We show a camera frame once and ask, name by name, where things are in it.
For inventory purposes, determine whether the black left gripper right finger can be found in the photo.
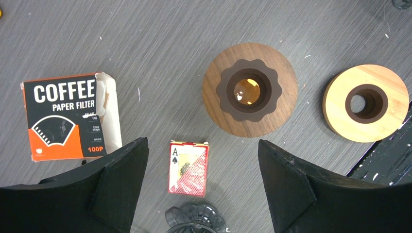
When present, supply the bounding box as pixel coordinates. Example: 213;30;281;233
258;140;412;233

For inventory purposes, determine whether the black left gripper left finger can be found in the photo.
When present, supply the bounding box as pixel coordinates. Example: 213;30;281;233
0;137;149;233

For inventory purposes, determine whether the coffee paper filter box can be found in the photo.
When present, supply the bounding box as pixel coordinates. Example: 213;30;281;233
20;72;122;162

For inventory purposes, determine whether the dark smoky glass dripper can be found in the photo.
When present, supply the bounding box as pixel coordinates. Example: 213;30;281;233
165;204;227;233

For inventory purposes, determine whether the amber glass carafe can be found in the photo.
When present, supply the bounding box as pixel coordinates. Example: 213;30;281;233
234;79;260;105

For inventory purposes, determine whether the light wooden dripper ring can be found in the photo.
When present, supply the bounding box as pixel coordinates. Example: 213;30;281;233
322;64;410;143

